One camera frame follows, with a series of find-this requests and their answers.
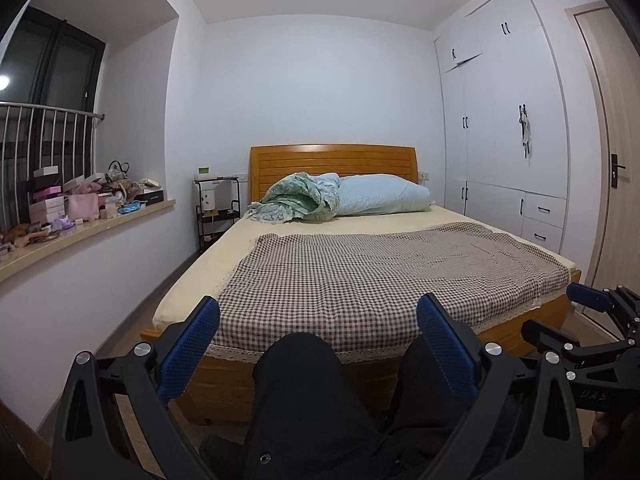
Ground white hanging cloth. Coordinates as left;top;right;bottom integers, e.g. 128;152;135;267
517;103;534;161

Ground stack of pale boxes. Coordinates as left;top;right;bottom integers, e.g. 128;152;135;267
29;166;66;225

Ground wooden bed frame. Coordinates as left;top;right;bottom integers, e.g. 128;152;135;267
140;144;583;423

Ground person's black trousers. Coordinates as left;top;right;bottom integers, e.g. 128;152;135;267
200;332;596;480

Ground pink bag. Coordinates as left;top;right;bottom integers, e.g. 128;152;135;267
65;194;101;222

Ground green floral quilt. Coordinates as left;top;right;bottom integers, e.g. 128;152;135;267
246;172;342;224

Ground metal window railing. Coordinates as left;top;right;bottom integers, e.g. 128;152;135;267
0;101;107;231

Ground white wardrobe drawer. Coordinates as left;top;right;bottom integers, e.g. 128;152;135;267
520;217;565;253
524;192;567;222

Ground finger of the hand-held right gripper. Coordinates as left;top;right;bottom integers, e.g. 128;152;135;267
521;318;640;381
566;282;640;341

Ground brown soft toy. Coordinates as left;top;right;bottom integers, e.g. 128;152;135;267
0;224;53;252

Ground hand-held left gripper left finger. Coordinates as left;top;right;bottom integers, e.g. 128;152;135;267
52;296;221;480

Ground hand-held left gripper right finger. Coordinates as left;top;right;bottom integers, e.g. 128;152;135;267
416;293;586;480

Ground light blue pillow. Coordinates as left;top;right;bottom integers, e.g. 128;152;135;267
337;174;436;217

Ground beige wooden door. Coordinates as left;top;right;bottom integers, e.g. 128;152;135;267
565;2;640;321

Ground wooden window sill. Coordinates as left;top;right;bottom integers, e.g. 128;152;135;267
0;199;177;283

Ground black metal shelf rack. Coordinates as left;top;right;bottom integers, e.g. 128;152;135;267
194;175;242;253

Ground pale yellow bed sheet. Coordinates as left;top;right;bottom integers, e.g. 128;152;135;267
152;205;576;331

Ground dark window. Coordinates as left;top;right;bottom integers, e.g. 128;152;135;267
0;6;107;231

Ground white built-in wardrobe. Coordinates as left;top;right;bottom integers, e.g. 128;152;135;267
434;0;568;253

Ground brown checked blanket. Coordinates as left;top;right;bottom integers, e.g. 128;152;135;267
207;222;571;363

